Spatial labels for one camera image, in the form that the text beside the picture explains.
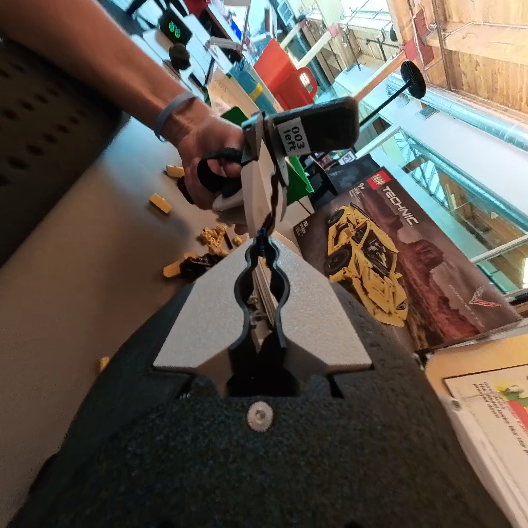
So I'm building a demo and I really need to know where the person's left hand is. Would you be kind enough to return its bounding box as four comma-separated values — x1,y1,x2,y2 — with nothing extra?
177,111,246,212

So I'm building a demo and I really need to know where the lego instruction booklet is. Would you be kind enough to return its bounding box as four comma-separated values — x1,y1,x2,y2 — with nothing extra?
249,230,305,345

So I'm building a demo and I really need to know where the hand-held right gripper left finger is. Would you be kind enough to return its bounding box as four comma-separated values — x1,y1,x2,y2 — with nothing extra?
153,238,269,397

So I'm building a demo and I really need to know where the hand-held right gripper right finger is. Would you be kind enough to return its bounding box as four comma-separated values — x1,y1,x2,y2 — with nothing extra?
260,238,373,397

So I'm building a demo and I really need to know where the black metal pole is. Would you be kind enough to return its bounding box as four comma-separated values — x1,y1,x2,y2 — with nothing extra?
358,60,427,128

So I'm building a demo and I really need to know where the lego car model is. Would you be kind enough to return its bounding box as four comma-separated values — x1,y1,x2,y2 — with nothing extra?
163,252,227,282

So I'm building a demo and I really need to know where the person's left forearm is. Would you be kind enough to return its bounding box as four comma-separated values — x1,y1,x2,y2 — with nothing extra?
0,0,194,143

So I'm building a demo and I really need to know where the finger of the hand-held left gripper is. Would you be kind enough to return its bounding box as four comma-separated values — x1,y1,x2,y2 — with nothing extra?
240,142,277,237
266,173,289,237

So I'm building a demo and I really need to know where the teal box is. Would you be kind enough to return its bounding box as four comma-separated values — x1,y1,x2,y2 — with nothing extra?
228,62,276,109

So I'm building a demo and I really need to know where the green box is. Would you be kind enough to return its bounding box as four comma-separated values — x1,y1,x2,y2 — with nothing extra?
221,106,315,205

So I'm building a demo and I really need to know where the silver ventilation duct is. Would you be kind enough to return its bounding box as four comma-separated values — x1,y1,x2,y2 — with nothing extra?
387,73,528,152

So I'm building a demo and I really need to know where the printed instruction sheet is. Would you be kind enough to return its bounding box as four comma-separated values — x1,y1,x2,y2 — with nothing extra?
443,363,528,467

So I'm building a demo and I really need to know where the printed lego set box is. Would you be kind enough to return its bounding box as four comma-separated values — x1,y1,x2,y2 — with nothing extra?
293,166,521,352

